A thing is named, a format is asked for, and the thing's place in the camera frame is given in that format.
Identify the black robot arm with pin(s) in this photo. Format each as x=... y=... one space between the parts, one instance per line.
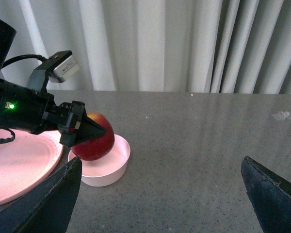
x=142 y=162

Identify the white curtain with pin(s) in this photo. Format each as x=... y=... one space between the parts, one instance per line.
x=211 y=46

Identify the red apple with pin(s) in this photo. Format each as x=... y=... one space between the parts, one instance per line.
x=96 y=148

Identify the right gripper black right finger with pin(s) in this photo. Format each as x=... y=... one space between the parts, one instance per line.
x=270 y=196

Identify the pink plate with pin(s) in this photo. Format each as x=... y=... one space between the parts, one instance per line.
x=26 y=162

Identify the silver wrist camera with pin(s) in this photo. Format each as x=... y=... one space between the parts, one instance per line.
x=64 y=66

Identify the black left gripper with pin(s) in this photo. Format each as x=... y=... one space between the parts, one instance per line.
x=71 y=121

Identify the pink bowl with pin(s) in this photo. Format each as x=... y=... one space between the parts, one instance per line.
x=108 y=169

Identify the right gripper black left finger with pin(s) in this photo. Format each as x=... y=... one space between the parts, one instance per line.
x=48 y=207

